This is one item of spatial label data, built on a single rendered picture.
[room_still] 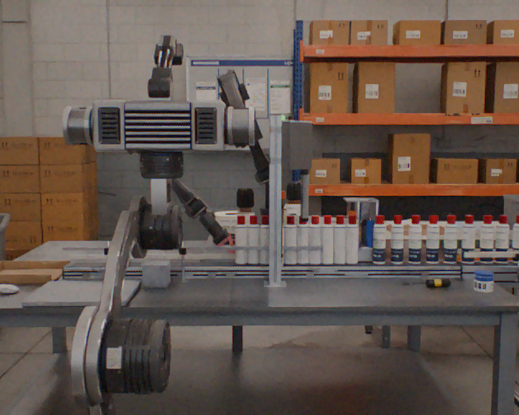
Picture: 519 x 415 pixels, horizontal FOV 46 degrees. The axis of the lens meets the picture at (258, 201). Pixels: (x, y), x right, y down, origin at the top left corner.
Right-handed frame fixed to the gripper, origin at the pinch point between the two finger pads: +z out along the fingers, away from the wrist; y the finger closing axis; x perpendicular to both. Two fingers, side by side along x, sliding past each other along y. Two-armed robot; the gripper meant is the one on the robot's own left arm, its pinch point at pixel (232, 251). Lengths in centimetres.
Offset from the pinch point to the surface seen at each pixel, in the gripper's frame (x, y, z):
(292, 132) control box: -49, -17, -24
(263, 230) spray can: -15.8, -2.6, 0.6
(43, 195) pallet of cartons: 142, 295, -105
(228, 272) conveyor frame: 6.3, -5.4, 5.2
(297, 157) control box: -45.1, -13.8, -14.9
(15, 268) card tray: 81, 13, -52
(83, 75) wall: 67, 444, -197
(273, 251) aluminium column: -14.6, -16.7, 7.7
